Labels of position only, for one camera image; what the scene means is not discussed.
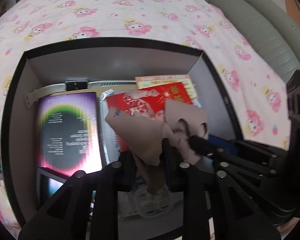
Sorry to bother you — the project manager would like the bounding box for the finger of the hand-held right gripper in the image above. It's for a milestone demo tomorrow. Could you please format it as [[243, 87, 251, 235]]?
[[227, 139, 290, 166], [189, 135, 293, 206]]

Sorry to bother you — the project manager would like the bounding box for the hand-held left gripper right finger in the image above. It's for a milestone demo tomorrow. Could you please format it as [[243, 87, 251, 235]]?
[[162, 137, 282, 240]]

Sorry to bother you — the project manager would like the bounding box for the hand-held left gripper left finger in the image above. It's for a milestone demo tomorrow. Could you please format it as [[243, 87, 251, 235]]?
[[18, 152, 138, 240]]

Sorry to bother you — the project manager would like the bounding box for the beige cloth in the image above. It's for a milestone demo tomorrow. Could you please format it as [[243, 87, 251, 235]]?
[[104, 99, 210, 195]]

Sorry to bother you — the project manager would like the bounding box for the white strap smartwatch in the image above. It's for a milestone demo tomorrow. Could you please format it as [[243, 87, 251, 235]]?
[[24, 80, 138, 109]]

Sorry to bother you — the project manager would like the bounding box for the black cardboard box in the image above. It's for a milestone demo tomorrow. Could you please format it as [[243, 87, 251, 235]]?
[[0, 37, 245, 230]]

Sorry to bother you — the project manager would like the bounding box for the clear plastic packet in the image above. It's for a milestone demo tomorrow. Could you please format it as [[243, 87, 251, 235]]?
[[119, 185, 185, 218]]

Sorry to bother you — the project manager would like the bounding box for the purple and black booklet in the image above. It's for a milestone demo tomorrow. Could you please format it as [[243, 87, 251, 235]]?
[[37, 92, 103, 177]]

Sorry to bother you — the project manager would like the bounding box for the red printed packet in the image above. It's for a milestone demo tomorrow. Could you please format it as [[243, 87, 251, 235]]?
[[106, 86, 194, 120]]

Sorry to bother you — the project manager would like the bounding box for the grey padded sofa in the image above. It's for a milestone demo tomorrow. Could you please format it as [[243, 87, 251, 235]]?
[[205, 0, 300, 83]]

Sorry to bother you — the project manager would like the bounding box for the orange printed packet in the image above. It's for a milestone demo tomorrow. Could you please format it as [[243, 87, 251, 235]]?
[[134, 74, 199, 105]]

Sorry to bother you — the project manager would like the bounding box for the pink printed blanket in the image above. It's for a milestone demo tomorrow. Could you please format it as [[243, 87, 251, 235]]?
[[0, 0, 294, 240]]

